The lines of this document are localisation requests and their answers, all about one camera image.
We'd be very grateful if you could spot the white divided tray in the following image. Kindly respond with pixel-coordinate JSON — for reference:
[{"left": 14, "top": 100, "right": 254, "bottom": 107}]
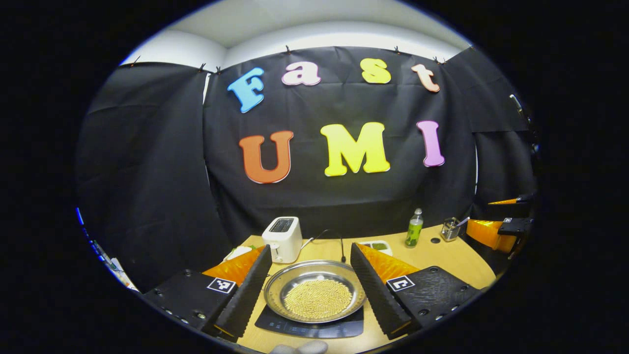
[{"left": 360, "top": 240, "right": 394, "bottom": 257}]

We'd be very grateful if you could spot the black backdrop cloth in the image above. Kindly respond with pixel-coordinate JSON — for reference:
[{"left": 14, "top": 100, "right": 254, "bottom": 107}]
[{"left": 74, "top": 45, "right": 539, "bottom": 291}]

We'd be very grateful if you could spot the stainless steel pot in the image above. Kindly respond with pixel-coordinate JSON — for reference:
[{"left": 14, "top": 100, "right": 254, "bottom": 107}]
[{"left": 263, "top": 260, "right": 367, "bottom": 324}]

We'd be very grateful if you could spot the small white plate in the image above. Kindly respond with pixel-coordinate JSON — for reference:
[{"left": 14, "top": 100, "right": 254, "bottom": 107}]
[{"left": 224, "top": 246, "right": 255, "bottom": 262}]

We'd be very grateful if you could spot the white toaster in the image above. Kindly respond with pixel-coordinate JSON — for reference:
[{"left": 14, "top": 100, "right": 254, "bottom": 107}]
[{"left": 261, "top": 216, "right": 303, "bottom": 264}]

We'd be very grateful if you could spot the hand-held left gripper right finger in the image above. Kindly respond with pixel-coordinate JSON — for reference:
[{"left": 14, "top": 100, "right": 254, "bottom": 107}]
[{"left": 350, "top": 242, "right": 485, "bottom": 341}]

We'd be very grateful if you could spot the black induction cooktop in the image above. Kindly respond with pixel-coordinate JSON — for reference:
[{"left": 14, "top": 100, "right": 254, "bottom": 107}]
[{"left": 255, "top": 304, "right": 365, "bottom": 340}]

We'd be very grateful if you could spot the metal wire utensil holder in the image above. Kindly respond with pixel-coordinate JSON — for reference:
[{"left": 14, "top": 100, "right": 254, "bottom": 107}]
[{"left": 441, "top": 217, "right": 461, "bottom": 242}]

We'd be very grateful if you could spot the black power cable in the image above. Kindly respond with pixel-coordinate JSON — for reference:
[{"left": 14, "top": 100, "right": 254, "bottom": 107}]
[{"left": 319, "top": 229, "right": 346, "bottom": 263}]

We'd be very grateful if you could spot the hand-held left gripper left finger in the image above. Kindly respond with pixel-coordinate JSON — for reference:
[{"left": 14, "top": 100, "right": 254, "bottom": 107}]
[{"left": 143, "top": 244, "right": 273, "bottom": 341}]

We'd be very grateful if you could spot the large heap of soybeans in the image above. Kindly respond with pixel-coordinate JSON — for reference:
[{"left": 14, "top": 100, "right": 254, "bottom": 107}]
[{"left": 284, "top": 279, "right": 353, "bottom": 319}]

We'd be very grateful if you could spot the green label drink bottle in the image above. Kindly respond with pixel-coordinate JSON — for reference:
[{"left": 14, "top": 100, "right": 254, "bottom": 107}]
[{"left": 405, "top": 208, "right": 424, "bottom": 248}]

